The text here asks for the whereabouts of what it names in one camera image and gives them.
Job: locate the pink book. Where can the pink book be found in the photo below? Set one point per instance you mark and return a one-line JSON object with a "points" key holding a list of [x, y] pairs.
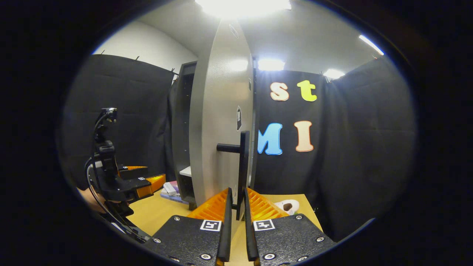
{"points": [[178, 190]]}

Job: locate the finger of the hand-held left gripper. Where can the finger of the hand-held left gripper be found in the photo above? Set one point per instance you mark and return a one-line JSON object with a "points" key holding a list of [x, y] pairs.
{"points": [[133, 173], [140, 184]]}

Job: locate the narrow ceiling light strip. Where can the narrow ceiling light strip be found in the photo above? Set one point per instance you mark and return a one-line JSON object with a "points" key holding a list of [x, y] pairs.
{"points": [[371, 45]]}

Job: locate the dark grey cabinet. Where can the dark grey cabinet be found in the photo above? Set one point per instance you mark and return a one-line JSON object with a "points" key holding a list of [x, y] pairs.
{"points": [[177, 129]]}

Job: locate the white cabinet shelf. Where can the white cabinet shelf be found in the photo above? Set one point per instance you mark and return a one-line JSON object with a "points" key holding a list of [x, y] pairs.
{"points": [[186, 171]]}

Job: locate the black backdrop cloth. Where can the black backdrop cloth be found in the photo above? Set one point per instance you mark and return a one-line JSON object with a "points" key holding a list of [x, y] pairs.
{"points": [[351, 147]]}

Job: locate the large ceiling light panel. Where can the large ceiling light panel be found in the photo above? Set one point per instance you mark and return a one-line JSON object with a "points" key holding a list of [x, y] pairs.
{"points": [[244, 7]]}

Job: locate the white printed book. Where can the white printed book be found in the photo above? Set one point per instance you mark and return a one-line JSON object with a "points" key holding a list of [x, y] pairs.
{"points": [[170, 188]]}

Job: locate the pale textured round pot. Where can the pale textured round pot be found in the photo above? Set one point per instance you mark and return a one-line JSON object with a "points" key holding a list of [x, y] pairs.
{"points": [[292, 205]]}

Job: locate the grey cabinet door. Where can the grey cabinet door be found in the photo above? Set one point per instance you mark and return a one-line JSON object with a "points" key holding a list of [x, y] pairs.
{"points": [[218, 111]]}

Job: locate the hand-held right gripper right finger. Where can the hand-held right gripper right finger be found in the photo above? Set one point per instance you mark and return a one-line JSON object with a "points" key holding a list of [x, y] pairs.
{"points": [[249, 232]]}

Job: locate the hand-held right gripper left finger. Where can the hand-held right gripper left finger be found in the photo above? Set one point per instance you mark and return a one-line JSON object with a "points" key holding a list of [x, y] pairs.
{"points": [[225, 229]]}

